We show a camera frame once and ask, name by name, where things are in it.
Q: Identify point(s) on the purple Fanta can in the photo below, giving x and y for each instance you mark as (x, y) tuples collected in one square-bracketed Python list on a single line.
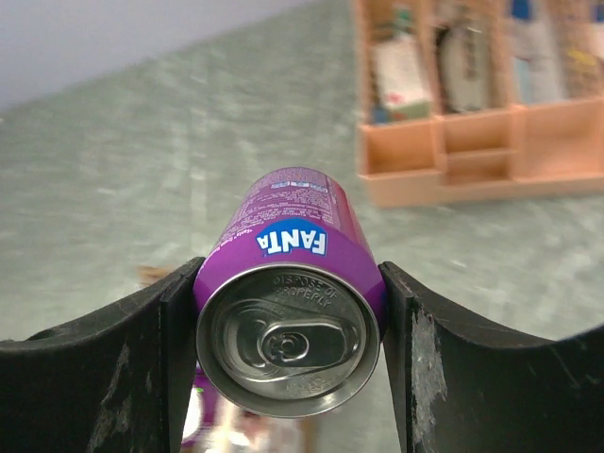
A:
[(292, 306)]

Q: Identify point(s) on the white stapler item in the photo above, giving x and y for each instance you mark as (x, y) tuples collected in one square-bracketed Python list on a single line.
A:
[(463, 64)]

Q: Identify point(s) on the orange plastic file organizer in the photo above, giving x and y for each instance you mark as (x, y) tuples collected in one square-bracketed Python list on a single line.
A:
[(507, 150)]

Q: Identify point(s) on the white red box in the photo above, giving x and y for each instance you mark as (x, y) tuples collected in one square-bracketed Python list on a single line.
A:
[(400, 76)]

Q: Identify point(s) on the white blue tube box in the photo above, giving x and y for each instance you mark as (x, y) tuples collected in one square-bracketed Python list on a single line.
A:
[(536, 60)]

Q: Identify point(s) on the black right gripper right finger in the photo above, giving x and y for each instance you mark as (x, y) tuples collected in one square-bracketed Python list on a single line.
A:
[(463, 383)]

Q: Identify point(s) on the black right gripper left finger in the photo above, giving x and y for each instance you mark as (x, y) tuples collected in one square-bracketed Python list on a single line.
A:
[(115, 380)]

